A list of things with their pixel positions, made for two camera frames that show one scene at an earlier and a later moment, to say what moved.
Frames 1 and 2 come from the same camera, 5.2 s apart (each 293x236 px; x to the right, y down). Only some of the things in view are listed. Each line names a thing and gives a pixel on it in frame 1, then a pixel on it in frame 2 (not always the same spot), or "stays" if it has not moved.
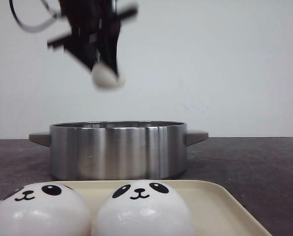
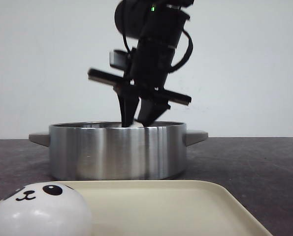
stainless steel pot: x=119 y=150 stays
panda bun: x=41 y=209 stays
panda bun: x=144 y=207 -> x=137 y=124
